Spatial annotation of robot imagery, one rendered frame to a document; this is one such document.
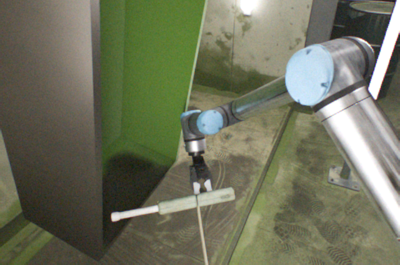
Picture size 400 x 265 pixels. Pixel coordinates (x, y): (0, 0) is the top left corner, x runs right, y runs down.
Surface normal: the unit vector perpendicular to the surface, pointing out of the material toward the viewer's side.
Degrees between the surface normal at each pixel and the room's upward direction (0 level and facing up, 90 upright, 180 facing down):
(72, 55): 90
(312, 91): 85
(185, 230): 0
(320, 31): 90
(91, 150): 90
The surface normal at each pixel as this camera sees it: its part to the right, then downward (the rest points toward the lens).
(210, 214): 0.00, -0.86
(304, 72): -0.87, 0.18
